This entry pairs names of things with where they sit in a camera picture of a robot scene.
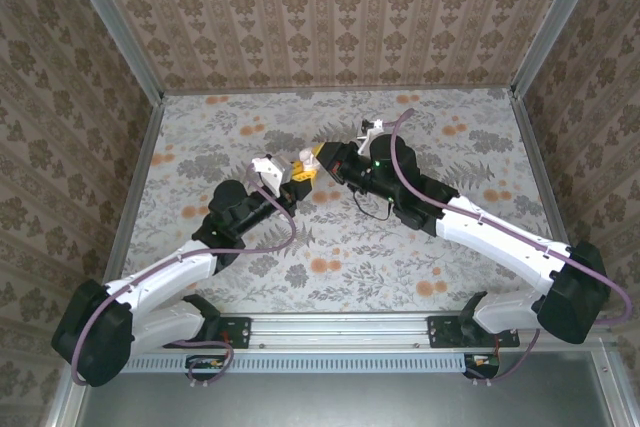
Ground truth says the floral patterned table cover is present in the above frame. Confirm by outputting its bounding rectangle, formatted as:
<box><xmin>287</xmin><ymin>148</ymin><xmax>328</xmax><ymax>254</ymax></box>
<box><xmin>112</xmin><ymin>88</ymin><xmax>581</xmax><ymax>313</ymax></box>

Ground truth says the black connector board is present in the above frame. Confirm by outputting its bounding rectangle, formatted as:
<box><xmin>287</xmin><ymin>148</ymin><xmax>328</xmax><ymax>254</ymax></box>
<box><xmin>185</xmin><ymin>354</ymin><xmax>234</xmax><ymax>381</ymax></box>
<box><xmin>462</xmin><ymin>352</ymin><xmax>501</xmax><ymax>379</ymax></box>

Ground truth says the grey metal sheet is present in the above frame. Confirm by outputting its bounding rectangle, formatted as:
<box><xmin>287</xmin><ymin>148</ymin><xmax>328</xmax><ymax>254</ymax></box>
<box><xmin>74</xmin><ymin>352</ymin><xmax>616</xmax><ymax>427</ymax></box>

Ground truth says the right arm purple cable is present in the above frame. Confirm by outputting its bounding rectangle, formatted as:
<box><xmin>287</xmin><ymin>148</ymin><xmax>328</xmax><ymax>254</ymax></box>
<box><xmin>391</xmin><ymin>109</ymin><xmax>631</xmax><ymax>388</ymax></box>

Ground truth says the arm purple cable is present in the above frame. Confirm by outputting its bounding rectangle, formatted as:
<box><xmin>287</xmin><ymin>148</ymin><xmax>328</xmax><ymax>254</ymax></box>
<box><xmin>69</xmin><ymin>162</ymin><xmax>298</xmax><ymax>389</ymax></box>
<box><xmin>391</xmin><ymin>109</ymin><xmax>631</xmax><ymax>388</ymax></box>

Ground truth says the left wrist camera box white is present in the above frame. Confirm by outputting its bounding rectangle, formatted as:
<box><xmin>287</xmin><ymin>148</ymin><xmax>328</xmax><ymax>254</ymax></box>
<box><xmin>251</xmin><ymin>154</ymin><xmax>292</xmax><ymax>194</ymax></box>

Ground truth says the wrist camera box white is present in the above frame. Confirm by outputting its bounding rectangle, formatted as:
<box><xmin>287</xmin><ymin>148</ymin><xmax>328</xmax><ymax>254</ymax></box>
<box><xmin>358</xmin><ymin>117</ymin><xmax>387</xmax><ymax>154</ymax></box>
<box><xmin>251</xmin><ymin>154</ymin><xmax>292</xmax><ymax>194</ymax></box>

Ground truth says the thin black cable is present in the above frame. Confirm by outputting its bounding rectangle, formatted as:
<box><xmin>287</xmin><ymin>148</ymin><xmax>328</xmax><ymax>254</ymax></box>
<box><xmin>351</xmin><ymin>190</ymin><xmax>392</xmax><ymax>222</ymax></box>

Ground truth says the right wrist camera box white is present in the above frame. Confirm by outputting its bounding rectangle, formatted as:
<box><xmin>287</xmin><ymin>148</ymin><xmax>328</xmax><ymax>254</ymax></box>
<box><xmin>358</xmin><ymin>117</ymin><xmax>387</xmax><ymax>154</ymax></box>

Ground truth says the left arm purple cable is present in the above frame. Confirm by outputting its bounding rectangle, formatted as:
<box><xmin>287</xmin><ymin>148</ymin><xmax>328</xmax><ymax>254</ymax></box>
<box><xmin>69</xmin><ymin>162</ymin><xmax>298</xmax><ymax>389</ymax></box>

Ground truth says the aluminium table side rail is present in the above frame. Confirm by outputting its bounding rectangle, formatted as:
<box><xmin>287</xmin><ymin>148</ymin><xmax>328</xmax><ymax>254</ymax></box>
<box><xmin>509</xmin><ymin>90</ymin><xmax>576</xmax><ymax>248</ymax></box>
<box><xmin>102</xmin><ymin>96</ymin><xmax>164</xmax><ymax>291</ymax></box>

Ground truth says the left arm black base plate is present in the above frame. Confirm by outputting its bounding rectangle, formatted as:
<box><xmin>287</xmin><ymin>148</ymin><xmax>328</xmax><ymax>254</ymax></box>
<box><xmin>164</xmin><ymin>315</ymin><xmax>251</xmax><ymax>350</ymax></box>

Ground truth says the aluminium mounting rail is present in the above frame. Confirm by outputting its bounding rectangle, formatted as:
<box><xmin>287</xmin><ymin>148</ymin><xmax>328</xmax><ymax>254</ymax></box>
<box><xmin>132</xmin><ymin>310</ymin><xmax>612</xmax><ymax>348</ymax></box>

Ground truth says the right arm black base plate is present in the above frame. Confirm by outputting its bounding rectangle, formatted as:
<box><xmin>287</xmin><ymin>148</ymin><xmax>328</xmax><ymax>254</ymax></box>
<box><xmin>427</xmin><ymin>315</ymin><xmax>521</xmax><ymax>349</ymax></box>

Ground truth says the slotted grey cable duct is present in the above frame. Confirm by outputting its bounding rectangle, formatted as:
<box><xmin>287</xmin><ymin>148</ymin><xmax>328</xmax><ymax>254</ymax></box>
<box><xmin>122</xmin><ymin>352</ymin><xmax>501</xmax><ymax>376</ymax></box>

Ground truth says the aluminium frame post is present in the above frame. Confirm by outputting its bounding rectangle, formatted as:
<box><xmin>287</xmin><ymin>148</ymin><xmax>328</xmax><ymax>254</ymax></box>
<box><xmin>59</xmin><ymin>0</ymin><xmax>165</xmax><ymax>104</ymax></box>
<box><xmin>512</xmin><ymin>0</ymin><xmax>609</xmax><ymax>98</ymax></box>

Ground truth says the aluminium frame bar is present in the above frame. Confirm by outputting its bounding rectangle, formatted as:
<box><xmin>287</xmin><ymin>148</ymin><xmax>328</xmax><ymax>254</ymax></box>
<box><xmin>589</xmin><ymin>341</ymin><xmax>632</xmax><ymax>427</ymax></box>
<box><xmin>40</xmin><ymin>371</ymin><xmax>96</xmax><ymax>427</ymax></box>

